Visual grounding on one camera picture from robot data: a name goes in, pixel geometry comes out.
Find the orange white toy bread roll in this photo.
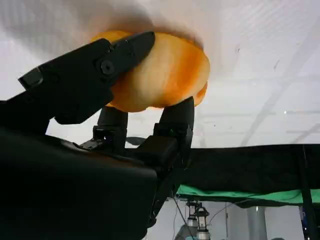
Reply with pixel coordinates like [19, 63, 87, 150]
[89, 29, 211, 115]

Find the black cloth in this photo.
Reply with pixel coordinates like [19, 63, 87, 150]
[124, 143, 320, 201]

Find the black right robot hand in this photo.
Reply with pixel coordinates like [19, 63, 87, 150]
[0, 30, 195, 240]

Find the green cloth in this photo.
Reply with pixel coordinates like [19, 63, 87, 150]
[174, 183, 320, 209]

